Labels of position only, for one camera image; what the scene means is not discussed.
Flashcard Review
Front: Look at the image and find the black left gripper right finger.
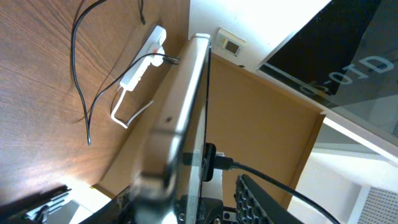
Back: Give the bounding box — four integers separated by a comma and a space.
234, 174, 303, 224

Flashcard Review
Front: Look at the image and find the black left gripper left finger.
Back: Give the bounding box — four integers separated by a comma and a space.
80, 185, 134, 224

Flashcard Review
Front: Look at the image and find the black smartphone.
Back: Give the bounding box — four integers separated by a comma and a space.
127, 33, 211, 223

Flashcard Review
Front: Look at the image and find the black charger cable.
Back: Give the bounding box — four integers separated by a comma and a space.
70, 0, 180, 146

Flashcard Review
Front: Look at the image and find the white USB charger adapter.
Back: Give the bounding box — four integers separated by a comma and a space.
149, 44, 165, 67

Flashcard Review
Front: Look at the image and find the brown wooden side panel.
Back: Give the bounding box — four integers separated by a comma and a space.
90, 54, 324, 195

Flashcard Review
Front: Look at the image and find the white perforated panel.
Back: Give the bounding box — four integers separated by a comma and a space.
348, 185, 397, 224

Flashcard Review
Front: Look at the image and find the dark glass window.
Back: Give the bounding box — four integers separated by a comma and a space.
259, 0, 397, 137

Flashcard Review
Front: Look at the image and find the white power strip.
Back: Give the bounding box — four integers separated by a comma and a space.
120, 26, 167, 91

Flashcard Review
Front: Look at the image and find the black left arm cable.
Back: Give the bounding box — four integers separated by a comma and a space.
214, 154, 341, 224

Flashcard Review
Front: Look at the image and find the white power strip cord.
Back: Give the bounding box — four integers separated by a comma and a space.
110, 86, 154, 129

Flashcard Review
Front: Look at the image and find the white wall control panel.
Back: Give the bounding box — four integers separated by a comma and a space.
215, 28, 246, 57

